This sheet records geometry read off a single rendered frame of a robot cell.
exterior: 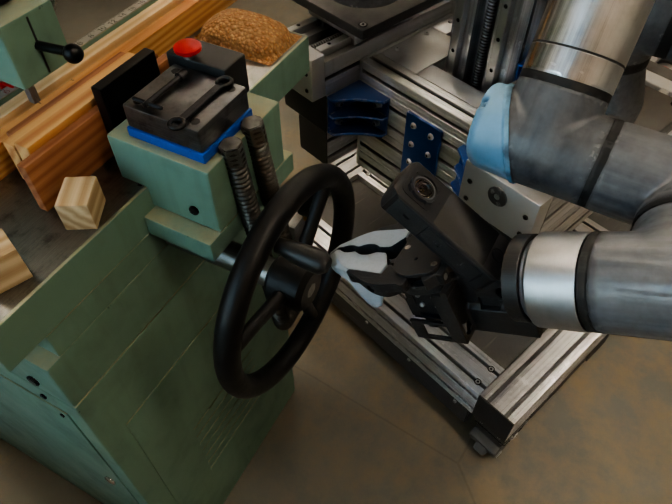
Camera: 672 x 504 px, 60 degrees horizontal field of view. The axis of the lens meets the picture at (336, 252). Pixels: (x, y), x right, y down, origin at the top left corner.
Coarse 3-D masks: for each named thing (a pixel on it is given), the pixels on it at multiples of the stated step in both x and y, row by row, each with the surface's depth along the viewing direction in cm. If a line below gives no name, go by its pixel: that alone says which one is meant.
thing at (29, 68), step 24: (24, 0) 60; (48, 0) 60; (0, 24) 57; (24, 24) 58; (48, 24) 61; (0, 48) 58; (24, 48) 59; (0, 72) 61; (24, 72) 60; (48, 72) 63
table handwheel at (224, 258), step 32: (288, 192) 58; (320, 192) 66; (352, 192) 72; (256, 224) 56; (352, 224) 77; (224, 256) 70; (256, 256) 55; (224, 288) 56; (288, 288) 66; (320, 288) 80; (224, 320) 56; (256, 320) 63; (320, 320) 80; (224, 352) 57; (288, 352) 76; (224, 384) 61; (256, 384) 67
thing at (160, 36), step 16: (192, 0) 86; (208, 0) 88; (224, 0) 92; (176, 16) 83; (192, 16) 86; (208, 16) 90; (144, 32) 80; (160, 32) 82; (176, 32) 84; (192, 32) 88; (128, 48) 78; (160, 48) 83; (96, 64) 75; (48, 96) 71; (0, 144) 65; (0, 160) 66; (0, 176) 67
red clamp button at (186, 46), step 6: (180, 42) 63; (186, 42) 63; (192, 42) 63; (198, 42) 63; (174, 48) 63; (180, 48) 62; (186, 48) 62; (192, 48) 62; (198, 48) 63; (180, 54) 62; (186, 54) 62; (192, 54) 62
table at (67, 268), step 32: (256, 64) 82; (288, 64) 85; (288, 160) 75; (0, 192) 66; (128, 192) 66; (256, 192) 70; (0, 224) 63; (32, 224) 63; (128, 224) 66; (160, 224) 67; (192, 224) 67; (32, 256) 60; (64, 256) 60; (96, 256) 63; (32, 288) 57; (64, 288) 60; (0, 320) 55; (32, 320) 58; (0, 352) 56
